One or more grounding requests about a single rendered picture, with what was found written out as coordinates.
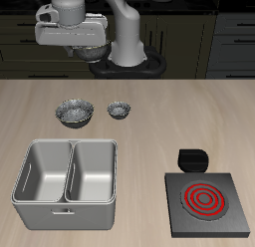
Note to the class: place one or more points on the round black knob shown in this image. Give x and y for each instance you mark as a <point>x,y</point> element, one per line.
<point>193,160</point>

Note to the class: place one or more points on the dark grey stove plate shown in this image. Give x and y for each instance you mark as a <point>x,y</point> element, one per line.
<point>205,201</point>

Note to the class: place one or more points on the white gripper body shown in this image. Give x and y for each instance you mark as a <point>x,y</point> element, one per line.
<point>71,34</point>

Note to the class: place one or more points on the white basket with two bins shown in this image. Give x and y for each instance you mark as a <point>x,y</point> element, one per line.
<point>66,191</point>

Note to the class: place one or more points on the dark kitchen cupboards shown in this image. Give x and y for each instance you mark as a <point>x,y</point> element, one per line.
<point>186,42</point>

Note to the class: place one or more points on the flat black base plate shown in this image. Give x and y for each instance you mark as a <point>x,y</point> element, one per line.
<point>156,66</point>

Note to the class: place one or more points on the small speckled grey bowl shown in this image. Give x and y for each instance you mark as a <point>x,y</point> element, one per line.
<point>118,110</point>

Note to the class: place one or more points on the dark grey drawer unit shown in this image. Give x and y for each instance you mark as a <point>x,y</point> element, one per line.
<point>232,48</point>

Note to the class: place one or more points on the medium speckled grey bowl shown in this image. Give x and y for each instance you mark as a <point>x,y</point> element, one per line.
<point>91,53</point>

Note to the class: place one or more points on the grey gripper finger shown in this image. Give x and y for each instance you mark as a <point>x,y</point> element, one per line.
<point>69,51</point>

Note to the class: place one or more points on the large speckled grey bowl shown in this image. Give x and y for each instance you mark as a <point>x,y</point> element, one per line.
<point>74,112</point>

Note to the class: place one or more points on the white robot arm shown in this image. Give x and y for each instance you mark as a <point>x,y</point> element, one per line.
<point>127,42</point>

